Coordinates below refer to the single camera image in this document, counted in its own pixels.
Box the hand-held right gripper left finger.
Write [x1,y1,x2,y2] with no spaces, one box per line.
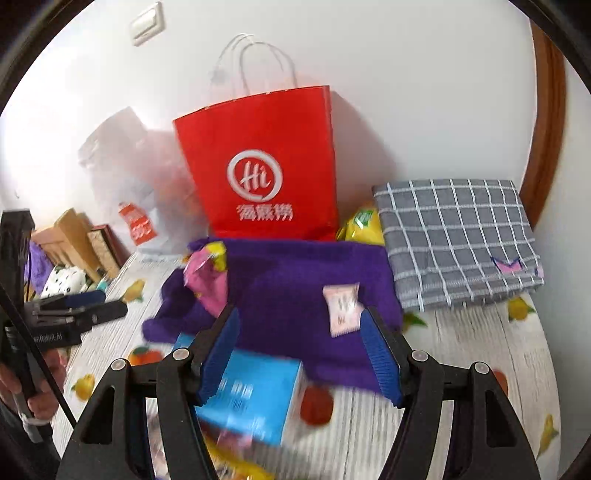
[55,305,243,480]

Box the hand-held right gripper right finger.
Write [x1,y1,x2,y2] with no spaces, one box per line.
[360,305,543,480]

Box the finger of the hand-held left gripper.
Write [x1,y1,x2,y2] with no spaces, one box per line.
[41,290,108,315]
[34,300,129,331]

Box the pink peach snack packet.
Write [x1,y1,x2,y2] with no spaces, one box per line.
[322,282,363,337]

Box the person's left forearm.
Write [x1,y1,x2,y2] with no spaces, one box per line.
[0,406,63,480]

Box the person's left hand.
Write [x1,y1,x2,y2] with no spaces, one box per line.
[0,350,71,424]

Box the purple plush toy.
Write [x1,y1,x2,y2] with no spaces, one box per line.
[23,240,54,296]

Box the white spotted pillow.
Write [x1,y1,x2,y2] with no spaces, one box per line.
[41,265,88,298]

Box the blue box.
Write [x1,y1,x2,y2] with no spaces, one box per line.
[173,332,305,446]

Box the brown framed picture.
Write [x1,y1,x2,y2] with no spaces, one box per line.
[88,224,132,278]

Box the wooden bed headboard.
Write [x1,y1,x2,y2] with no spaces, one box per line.
[30,208,105,282]

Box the fruit printed bedsheet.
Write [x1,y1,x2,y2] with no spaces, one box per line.
[51,251,566,480]

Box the pink yellow snack packet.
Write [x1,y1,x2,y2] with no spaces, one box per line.
[183,240,229,319]

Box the purple knitted cloth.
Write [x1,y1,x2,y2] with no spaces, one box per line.
[141,236,404,395]

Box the white plastic bag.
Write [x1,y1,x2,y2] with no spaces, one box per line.
[76,106,211,257]

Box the grey plaid folded cloth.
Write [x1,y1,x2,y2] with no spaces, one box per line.
[372,178,546,312]

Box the red paper bag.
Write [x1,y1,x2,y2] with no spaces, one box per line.
[173,33,340,243]

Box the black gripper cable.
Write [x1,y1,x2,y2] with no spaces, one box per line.
[0,282,78,428]

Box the white light switch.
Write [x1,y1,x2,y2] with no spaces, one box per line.
[129,1,166,46]

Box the wooden door frame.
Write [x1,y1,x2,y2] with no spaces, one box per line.
[519,21,568,229]

